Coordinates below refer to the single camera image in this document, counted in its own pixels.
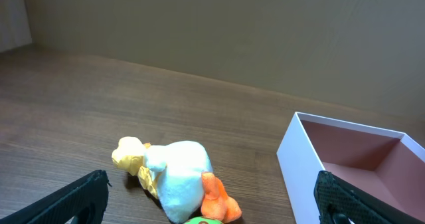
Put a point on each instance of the green numbered ball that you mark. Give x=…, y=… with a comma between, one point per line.
x=203, y=220

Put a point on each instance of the pink open cardboard box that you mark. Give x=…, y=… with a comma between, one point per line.
x=386, y=164

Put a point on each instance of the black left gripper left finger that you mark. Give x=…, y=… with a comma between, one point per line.
x=83, y=201

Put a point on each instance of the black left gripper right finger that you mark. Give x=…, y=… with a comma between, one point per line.
x=339, y=202

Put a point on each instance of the white yellow plush duck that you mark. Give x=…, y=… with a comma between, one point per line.
x=180, y=176

